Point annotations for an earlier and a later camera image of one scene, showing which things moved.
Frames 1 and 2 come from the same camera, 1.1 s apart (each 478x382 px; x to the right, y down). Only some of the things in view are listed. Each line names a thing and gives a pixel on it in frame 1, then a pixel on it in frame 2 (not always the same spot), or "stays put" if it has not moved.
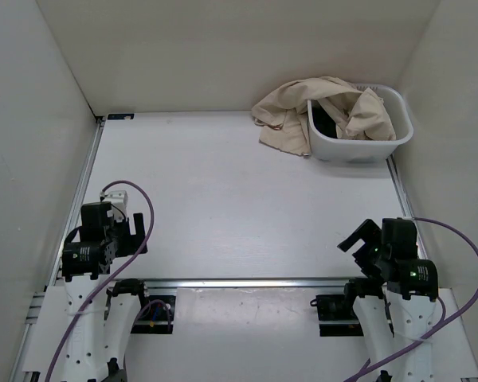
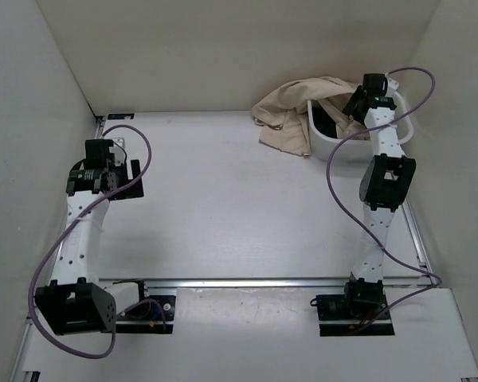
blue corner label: (120, 116) stays put
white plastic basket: (327, 148) stays put
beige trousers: (282, 112) stays put
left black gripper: (132, 242) → (122, 169)
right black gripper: (369, 232) → (353, 102)
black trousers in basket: (321, 119) stays put
